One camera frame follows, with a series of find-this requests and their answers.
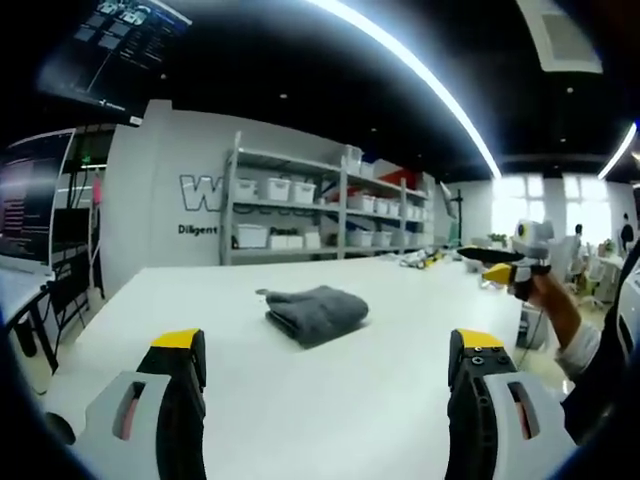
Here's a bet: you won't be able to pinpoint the black tripod stand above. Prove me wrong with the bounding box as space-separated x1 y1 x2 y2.
438 180 467 247

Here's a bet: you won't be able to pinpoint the dark computer monitor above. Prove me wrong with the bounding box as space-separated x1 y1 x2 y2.
0 128 77 275

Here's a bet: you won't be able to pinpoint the grey metal shelving unit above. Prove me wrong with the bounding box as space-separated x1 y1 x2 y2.
219 131 437 267

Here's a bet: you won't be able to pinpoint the person's right hand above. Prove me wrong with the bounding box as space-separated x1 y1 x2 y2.
528 272 565 315

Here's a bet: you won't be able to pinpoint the grey towel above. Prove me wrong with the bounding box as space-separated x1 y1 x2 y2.
254 284 371 350

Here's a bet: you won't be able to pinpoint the ceiling air vent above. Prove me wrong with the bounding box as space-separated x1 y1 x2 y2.
516 0 604 74

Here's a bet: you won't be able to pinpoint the row of white storage boxes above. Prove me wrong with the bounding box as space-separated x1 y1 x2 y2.
233 145 434 251

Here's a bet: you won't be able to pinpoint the short ceiling light strip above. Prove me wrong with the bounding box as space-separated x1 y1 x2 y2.
596 119 639 181

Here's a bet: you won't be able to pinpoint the white worn chest device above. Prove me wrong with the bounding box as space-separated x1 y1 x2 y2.
617 262 640 354

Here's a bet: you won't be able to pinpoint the long ceiling light strip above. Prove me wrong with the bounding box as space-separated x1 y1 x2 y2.
307 0 504 179

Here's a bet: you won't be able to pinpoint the hanging dark display screen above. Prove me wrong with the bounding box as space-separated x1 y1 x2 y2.
37 0 194 115

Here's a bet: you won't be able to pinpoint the small items on table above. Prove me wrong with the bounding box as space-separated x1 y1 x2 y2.
398 248 447 271

